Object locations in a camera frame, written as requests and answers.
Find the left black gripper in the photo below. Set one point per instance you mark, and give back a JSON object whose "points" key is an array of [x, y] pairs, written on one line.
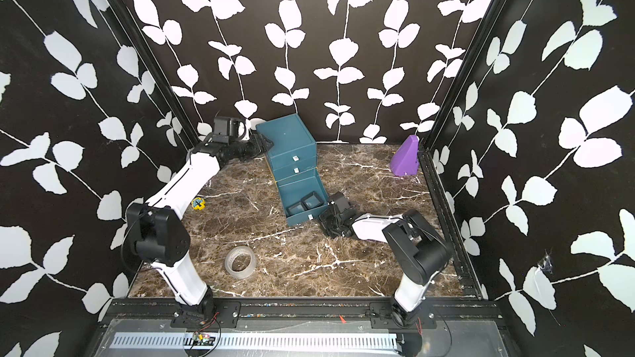
{"points": [[260, 145]]}

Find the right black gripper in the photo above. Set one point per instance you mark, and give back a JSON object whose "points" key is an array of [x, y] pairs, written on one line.
{"points": [[322, 218]]}

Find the teal bottom drawer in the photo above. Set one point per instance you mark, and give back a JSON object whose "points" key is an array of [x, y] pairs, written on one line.
{"points": [[293, 189]]}

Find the small black brooch box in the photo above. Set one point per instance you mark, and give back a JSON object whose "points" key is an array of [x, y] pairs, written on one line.
{"points": [[312, 200], [296, 208]]}

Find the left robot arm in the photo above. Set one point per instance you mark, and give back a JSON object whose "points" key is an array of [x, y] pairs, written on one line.
{"points": [[156, 232]]}

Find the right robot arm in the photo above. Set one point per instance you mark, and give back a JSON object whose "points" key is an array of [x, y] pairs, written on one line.
{"points": [[418, 248]]}

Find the teal three-drawer cabinet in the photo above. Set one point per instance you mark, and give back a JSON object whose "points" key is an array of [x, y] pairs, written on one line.
{"points": [[294, 150]]}

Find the yellow tree toy block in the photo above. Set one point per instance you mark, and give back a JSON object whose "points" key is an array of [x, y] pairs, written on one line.
{"points": [[198, 204]]}

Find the purple wedge block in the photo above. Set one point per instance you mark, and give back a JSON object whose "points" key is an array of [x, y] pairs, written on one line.
{"points": [[405, 160]]}

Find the clear tape roll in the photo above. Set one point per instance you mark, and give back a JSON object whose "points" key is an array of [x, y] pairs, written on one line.
{"points": [[241, 262]]}

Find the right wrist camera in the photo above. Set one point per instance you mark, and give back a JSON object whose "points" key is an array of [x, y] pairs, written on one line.
{"points": [[339, 202]]}

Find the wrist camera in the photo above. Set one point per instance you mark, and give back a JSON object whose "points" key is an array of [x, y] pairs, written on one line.
{"points": [[227, 130], [339, 202]]}

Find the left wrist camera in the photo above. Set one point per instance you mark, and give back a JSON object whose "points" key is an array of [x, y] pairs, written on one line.
{"points": [[227, 130]]}

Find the white perforated cable tray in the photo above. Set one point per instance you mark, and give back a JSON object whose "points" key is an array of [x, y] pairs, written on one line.
{"points": [[310, 342]]}

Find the black front mounting rail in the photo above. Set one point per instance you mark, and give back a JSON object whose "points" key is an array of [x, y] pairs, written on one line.
{"points": [[378, 311]]}

